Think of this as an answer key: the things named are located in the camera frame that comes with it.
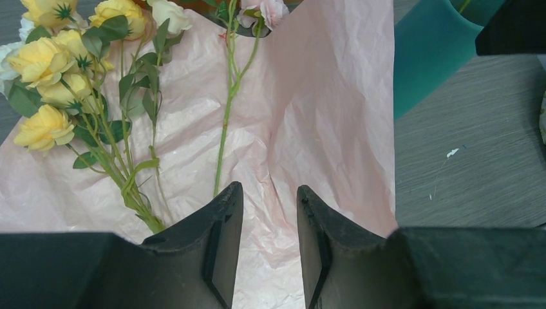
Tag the yellow pink flower bunch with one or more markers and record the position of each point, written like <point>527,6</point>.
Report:
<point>53,78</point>

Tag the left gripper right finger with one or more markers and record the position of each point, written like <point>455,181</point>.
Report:
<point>347,266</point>

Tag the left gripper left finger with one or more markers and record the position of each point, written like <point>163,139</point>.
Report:
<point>191,264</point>

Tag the pink wrapping paper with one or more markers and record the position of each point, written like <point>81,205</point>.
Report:
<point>315,108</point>

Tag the pink rose stem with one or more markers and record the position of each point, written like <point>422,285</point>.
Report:
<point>260,17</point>

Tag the teal vase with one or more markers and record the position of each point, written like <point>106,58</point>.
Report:
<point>432,42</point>

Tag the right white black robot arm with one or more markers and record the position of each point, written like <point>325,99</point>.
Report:
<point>517,27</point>

